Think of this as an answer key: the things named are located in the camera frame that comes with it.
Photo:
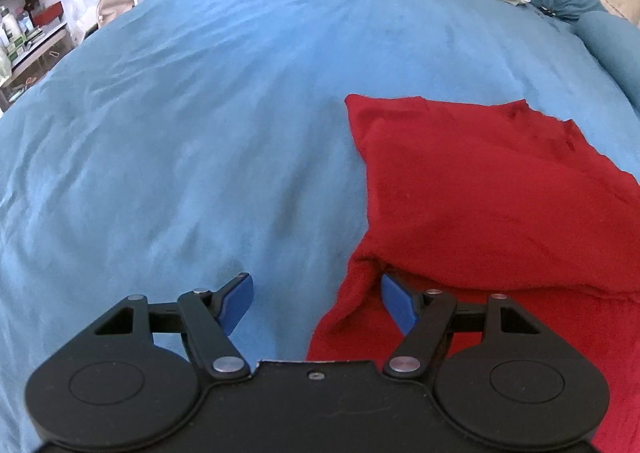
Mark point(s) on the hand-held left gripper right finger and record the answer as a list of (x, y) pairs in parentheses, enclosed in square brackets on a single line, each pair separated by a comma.
[(398, 305)]

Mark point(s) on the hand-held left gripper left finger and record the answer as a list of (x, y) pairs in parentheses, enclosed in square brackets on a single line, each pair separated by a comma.
[(236, 303)]

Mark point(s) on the red knit garment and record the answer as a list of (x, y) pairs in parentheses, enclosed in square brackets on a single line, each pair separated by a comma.
[(490, 193)]

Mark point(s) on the blue bed cover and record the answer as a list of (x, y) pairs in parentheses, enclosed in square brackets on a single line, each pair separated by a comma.
[(190, 133)]

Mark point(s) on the light wooden side table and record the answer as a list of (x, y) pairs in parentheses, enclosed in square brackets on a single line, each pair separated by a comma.
[(35, 65)]

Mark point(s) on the beige bag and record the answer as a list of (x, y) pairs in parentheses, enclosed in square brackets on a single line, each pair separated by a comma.
[(114, 3)]

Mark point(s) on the clear plastic bag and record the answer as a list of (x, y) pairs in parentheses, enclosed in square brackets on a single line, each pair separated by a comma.
[(82, 13)]

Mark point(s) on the teal bolster cushion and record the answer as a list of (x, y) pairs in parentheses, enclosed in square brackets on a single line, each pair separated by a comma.
[(612, 45)]

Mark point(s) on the red box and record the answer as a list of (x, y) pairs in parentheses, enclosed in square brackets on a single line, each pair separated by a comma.
[(49, 13)]

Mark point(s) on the white green-label bottle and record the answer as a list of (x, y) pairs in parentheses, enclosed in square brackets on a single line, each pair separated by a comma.
[(11, 28)]

